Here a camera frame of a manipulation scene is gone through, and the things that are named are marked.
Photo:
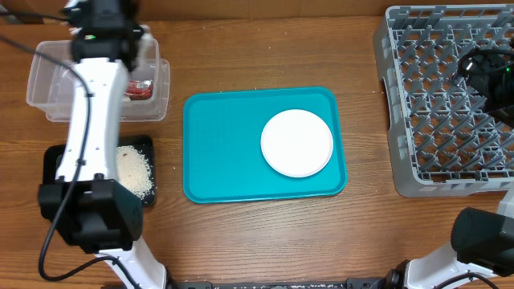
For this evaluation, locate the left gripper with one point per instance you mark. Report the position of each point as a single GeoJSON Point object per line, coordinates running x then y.
{"type": "Point", "coordinates": [136, 28]}

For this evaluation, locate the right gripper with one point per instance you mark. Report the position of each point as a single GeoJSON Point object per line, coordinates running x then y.
{"type": "Point", "coordinates": [483, 64]}

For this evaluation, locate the red sauce packet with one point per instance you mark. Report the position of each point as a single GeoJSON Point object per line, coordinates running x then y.
{"type": "Point", "coordinates": [139, 89]}

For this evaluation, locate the large white dinner plate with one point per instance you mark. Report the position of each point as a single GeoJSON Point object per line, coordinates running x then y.
{"type": "Point", "coordinates": [297, 143]}

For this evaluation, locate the white napkin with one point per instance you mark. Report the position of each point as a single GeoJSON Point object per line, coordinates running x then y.
{"type": "Point", "coordinates": [144, 44]}

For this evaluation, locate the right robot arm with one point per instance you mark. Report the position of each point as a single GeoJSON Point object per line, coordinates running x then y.
{"type": "Point", "coordinates": [466, 253]}

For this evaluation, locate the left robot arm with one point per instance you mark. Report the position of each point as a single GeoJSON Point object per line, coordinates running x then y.
{"type": "Point", "coordinates": [86, 203]}

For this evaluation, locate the grey dishwasher rack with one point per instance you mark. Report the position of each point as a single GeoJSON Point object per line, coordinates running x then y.
{"type": "Point", "coordinates": [421, 44]}

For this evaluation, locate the clear plastic storage bin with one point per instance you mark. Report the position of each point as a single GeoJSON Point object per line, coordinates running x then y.
{"type": "Point", "coordinates": [50, 88]}

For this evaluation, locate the black plastic tray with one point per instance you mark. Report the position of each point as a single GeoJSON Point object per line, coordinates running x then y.
{"type": "Point", "coordinates": [53, 155]}

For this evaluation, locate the pile of white rice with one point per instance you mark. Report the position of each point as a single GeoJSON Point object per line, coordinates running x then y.
{"type": "Point", "coordinates": [134, 171]}

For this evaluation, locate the teal serving tray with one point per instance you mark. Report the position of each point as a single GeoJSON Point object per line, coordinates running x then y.
{"type": "Point", "coordinates": [222, 158]}

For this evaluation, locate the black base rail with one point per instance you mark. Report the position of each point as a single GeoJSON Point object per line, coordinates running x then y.
{"type": "Point", "coordinates": [352, 283]}

